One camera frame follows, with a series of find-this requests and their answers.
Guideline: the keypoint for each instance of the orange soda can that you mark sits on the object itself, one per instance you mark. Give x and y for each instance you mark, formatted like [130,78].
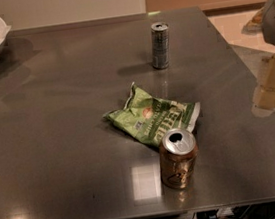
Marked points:
[178,151]

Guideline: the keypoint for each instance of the green chip bag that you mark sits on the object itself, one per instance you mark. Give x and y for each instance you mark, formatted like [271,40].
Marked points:
[147,118]

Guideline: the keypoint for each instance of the silver redbull can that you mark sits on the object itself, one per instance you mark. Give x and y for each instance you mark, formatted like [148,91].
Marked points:
[160,44]

